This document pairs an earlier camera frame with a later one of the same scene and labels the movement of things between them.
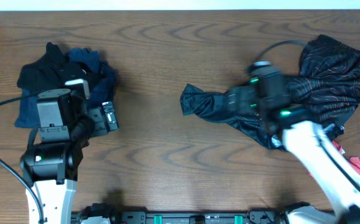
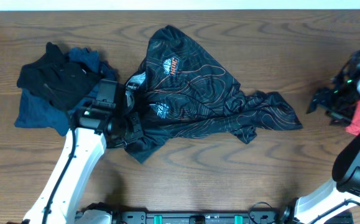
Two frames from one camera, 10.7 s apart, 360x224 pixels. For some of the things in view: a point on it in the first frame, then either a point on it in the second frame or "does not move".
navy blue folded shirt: [101, 90] does not move
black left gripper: [99, 117] → [136, 119]
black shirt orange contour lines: [332, 79] → [178, 93]
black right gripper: [244, 93] → [321, 99]
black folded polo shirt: [51, 71] does not move
